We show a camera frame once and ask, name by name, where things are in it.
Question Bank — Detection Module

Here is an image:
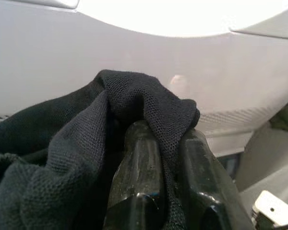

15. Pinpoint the black mesh garment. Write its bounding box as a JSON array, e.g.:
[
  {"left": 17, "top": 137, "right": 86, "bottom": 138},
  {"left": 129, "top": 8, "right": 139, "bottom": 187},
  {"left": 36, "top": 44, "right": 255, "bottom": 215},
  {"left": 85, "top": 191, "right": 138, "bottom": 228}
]
[{"left": 0, "top": 69, "right": 201, "bottom": 230}]

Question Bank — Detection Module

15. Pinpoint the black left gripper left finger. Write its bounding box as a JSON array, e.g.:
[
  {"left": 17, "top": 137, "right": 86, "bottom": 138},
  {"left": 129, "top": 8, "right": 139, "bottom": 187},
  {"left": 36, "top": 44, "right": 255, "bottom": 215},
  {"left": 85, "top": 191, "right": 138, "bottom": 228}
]
[{"left": 102, "top": 119, "right": 167, "bottom": 230}]

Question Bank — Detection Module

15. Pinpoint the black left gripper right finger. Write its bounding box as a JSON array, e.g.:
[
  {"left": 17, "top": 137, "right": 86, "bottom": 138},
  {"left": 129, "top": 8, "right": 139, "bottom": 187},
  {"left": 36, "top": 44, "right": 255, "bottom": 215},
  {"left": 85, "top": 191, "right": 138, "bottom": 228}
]
[{"left": 178, "top": 128, "right": 253, "bottom": 230}]

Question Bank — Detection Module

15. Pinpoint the dark green cloth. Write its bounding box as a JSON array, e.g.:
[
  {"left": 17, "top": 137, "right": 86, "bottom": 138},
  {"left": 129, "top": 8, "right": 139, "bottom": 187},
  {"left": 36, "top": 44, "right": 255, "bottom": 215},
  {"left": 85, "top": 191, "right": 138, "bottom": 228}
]
[{"left": 270, "top": 92, "right": 288, "bottom": 132}]

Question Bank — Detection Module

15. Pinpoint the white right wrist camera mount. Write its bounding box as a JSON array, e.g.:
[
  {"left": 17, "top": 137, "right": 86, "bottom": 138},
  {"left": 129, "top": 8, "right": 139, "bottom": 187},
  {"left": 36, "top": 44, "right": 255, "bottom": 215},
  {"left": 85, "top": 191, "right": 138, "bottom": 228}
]
[{"left": 253, "top": 190, "right": 288, "bottom": 228}]

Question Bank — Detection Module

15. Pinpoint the white tumble dryer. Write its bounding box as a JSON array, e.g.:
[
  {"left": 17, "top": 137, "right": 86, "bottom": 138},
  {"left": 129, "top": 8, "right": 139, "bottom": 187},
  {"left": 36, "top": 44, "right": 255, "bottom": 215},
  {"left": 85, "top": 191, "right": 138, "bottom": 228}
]
[{"left": 0, "top": 0, "right": 288, "bottom": 158}]

